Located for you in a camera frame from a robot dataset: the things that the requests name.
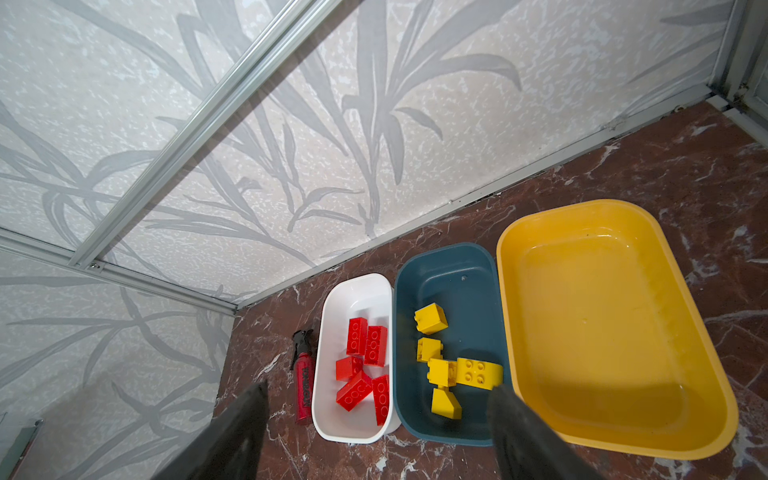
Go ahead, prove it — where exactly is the white plastic bin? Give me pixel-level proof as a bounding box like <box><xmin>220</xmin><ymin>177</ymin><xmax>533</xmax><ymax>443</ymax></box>
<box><xmin>311</xmin><ymin>273</ymin><xmax>400</xmax><ymax>444</ymax></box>

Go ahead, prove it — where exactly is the teal plastic bin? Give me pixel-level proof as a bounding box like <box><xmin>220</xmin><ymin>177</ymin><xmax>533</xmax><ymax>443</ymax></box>
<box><xmin>391</xmin><ymin>243</ymin><xmax>509</xmax><ymax>447</ymax></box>

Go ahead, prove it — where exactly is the yellow curved brick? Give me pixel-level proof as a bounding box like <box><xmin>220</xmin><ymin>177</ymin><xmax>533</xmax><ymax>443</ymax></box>
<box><xmin>456</xmin><ymin>357</ymin><xmax>504</xmax><ymax>390</ymax></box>

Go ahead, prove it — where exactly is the yellow small brick front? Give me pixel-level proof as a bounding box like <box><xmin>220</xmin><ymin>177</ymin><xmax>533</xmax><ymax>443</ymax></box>
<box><xmin>427</xmin><ymin>358</ymin><xmax>457</xmax><ymax>388</ymax></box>

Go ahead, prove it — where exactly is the yellow tall brick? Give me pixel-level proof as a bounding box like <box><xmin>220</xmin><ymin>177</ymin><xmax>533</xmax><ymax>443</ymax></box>
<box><xmin>416</xmin><ymin>337</ymin><xmax>443</xmax><ymax>363</ymax></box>

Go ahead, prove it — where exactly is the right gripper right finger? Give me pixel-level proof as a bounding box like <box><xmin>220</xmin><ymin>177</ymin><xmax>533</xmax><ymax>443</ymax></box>
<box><xmin>487</xmin><ymin>384</ymin><xmax>601</xmax><ymax>479</ymax></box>

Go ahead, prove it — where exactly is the yellow plastic bin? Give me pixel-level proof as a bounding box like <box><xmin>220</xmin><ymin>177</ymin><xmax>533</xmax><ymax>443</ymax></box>
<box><xmin>496</xmin><ymin>199</ymin><xmax>738</xmax><ymax>460</ymax></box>

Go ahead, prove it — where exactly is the small red square brick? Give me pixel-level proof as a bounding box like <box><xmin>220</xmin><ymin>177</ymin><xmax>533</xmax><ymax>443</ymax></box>
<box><xmin>335</xmin><ymin>356</ymin><xmax>363</xmax><ymax>382</ymax></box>

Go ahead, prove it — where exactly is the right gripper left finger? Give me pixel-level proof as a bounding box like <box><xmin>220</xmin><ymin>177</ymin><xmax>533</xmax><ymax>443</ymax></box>
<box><xmin>154</xmin><ymin>381</ymin><xmax>270</xmax><ymax>479</ymax></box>

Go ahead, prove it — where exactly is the yellow square brick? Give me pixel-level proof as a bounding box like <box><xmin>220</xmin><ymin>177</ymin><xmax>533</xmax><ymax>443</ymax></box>
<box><xmin>414</xmin><ymin>303</ymin><xmax>448</xmax><ymax>335</ymax></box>

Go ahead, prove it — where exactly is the small yellow sloped brick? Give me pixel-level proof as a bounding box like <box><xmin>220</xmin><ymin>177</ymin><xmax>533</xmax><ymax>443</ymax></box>
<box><xmin>431</xmin><ymin>387</ymin><xmax>463</xmax><ymax>420</ymax></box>

